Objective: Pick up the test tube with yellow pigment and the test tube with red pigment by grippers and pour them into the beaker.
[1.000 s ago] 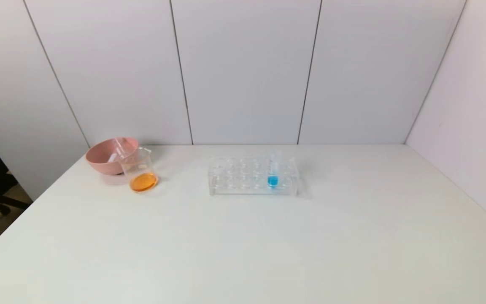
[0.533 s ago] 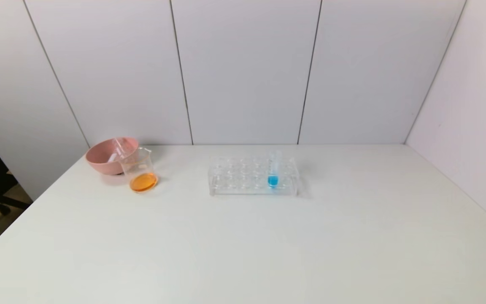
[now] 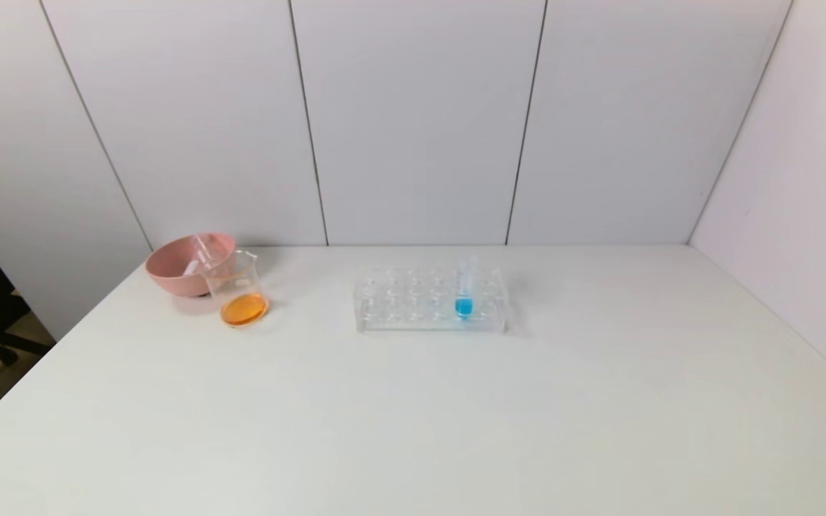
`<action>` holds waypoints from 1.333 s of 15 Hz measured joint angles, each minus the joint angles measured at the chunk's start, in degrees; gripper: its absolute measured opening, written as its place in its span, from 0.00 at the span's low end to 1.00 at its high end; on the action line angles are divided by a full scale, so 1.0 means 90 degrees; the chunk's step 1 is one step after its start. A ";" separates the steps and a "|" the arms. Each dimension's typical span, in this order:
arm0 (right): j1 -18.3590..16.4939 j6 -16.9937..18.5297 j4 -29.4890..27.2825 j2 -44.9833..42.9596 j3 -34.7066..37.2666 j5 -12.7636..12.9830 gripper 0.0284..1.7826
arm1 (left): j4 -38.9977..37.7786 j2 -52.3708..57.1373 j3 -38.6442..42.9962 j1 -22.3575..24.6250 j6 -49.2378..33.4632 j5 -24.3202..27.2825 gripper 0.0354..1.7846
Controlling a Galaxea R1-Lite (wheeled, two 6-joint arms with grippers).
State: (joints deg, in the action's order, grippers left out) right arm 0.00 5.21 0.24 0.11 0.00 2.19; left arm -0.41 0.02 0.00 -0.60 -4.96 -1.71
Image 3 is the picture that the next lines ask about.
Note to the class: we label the test tube with yellow pigment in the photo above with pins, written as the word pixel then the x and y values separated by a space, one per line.
pixel 203 246

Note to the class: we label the test tube with red pigment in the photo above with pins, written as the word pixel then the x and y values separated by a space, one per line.
pixel 192 266

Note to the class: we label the clear acrylic test tube rack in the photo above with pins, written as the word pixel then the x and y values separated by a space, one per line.
pixel 413 322

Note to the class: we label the test tube with blue pigment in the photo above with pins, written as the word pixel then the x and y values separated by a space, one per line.
pixel 464 307

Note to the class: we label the clear glass beaker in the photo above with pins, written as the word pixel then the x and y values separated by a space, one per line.
pixel 242 308

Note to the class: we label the pink plastic bowl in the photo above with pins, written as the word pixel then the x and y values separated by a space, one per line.
pixel 173 276

